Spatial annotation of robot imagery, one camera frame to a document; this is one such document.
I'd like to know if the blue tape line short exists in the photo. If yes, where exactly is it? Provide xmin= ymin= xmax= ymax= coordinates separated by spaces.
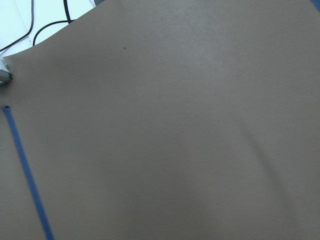
xmin=0 ymin=105 xmax=55 ymax=240

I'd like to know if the black cable on desk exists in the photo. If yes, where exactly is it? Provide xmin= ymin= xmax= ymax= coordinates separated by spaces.
xmin=0 ymin=0 xmax=76 ymax=53

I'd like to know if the aluminium frame post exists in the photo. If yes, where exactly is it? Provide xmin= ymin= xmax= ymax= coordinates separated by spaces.
xmin=0 ymin=57 xmax=13 ymax=87

